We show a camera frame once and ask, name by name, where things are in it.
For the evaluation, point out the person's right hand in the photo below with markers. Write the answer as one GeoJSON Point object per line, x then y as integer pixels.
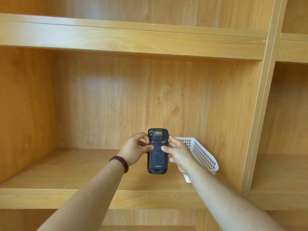
{"type": "Point", "coordinates": [181, 155]}

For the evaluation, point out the person's left hand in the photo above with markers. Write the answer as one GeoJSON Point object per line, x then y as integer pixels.
{"type": "Point", "coordinates": [131, 149]}

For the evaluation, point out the person's left thumb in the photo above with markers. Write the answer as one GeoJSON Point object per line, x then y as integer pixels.
{"type": "Point", "coordinates": [148, 148]}

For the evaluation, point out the person's left middle finger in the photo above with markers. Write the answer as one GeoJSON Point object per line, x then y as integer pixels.
{"type": "Point", "coordinates": [143, 143]}

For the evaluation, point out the person's right thumb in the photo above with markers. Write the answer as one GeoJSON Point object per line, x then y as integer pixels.
{"type": "Point", "coordinates": [167, 149]}

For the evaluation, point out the black handheld scanner device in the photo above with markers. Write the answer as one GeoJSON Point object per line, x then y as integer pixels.
{"type": "Point", "coordinates": [157, 158]}

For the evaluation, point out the person's right forearm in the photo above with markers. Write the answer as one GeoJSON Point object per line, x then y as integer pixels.
{"type": "Point", "coordinates": [226, 204]}

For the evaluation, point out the person's left forearm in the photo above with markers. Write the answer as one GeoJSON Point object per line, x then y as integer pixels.
{"type": "Point", "coordinates": [89, 199]}

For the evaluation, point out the white plastic mesh basket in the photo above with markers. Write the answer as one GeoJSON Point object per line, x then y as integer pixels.
{"type": "Point", "coordinates": [203, 153]}

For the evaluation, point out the wooden shelving unit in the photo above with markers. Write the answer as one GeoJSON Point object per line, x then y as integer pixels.
{"type": "Point", "coordinates": [101, 93]}

